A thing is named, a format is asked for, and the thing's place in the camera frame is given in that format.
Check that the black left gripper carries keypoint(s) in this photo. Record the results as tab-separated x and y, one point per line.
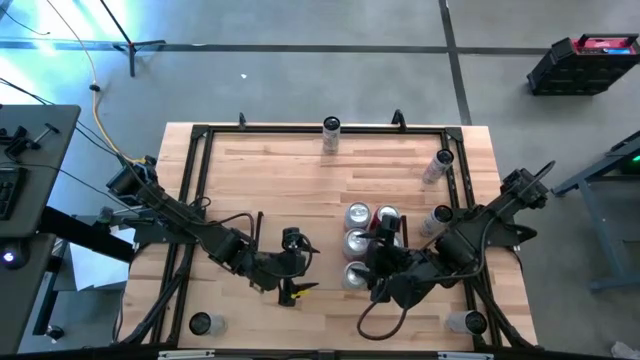
289	270

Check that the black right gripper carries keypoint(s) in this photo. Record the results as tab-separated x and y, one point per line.
384	260

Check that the silver can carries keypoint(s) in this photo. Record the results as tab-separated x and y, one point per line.
352	246

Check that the pink and white soda can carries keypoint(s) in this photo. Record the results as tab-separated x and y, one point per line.
357	215
352	282

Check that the red cola can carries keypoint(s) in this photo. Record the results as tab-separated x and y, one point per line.
387	210

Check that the white slim can blue palm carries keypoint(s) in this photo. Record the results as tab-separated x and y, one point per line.
437	220

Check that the white slim energy can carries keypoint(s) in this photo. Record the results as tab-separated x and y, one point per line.
467	322
207	324

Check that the white slim can green palm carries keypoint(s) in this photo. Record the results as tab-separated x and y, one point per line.
331	135
439	165

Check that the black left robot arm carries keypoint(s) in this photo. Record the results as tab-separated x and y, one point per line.
190	220

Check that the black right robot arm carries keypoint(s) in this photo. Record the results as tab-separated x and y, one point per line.
465	240

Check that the wooden shelf with black legs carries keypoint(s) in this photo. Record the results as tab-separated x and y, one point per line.
327	235

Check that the white paper sheet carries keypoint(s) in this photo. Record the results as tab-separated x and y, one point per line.
95	265

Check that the black caster wheel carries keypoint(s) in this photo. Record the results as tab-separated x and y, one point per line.
55	332

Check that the black and red toolbox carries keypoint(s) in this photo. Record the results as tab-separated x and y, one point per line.
570	75

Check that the person's foot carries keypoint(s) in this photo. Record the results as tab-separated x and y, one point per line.
625	350

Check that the black light stand tripod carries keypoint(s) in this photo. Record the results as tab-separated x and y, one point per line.
131	50

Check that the black desk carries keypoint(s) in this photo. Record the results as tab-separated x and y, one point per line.
22	300
45	165

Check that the black device green light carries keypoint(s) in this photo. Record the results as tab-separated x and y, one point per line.
632	162

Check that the black computer mouse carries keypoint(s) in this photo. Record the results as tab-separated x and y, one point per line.
11	257

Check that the black keyboard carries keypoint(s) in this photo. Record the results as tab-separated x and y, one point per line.
9	192

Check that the black overhead rig frame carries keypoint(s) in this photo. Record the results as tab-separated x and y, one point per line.
280	356

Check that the black metal table frame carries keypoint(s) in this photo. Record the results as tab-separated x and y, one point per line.
300	129

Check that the black frame clamp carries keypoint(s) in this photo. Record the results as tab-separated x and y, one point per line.
242	120
398	120

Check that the silver mounting bracket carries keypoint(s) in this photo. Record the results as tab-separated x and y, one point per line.
465	356
185	354

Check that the grey desk frame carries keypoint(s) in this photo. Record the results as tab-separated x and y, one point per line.
597	171

